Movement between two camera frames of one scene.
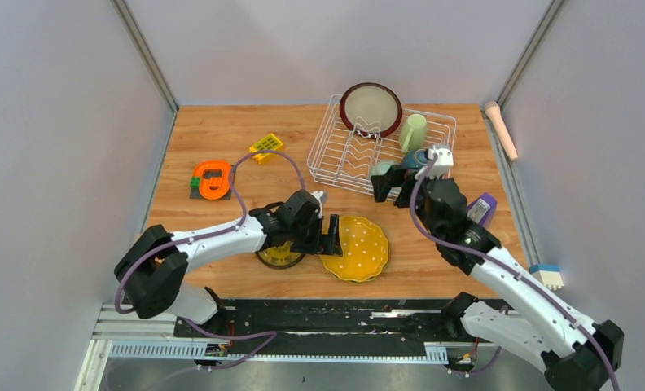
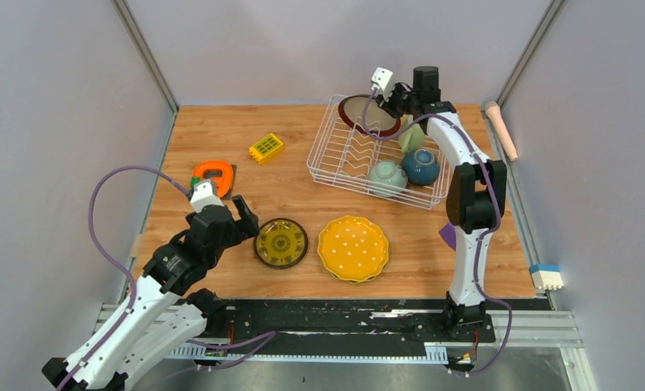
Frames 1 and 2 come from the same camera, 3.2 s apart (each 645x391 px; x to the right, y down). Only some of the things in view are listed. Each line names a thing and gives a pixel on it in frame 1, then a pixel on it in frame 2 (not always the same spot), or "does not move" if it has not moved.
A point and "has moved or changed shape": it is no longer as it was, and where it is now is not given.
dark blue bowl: x=414 y=160 does not move
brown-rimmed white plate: x=371 y=110 has moved or changed shape
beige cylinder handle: x=493 y=110 does not move
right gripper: x=382 y=184 to x=388 y=105
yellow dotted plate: x=365 y=249 does not move
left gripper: x=328 y=243 to x=249 y=221
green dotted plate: x=368 y=279 does not move
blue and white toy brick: x=549 y=274 does not move
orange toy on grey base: x=212 y=180 does not move
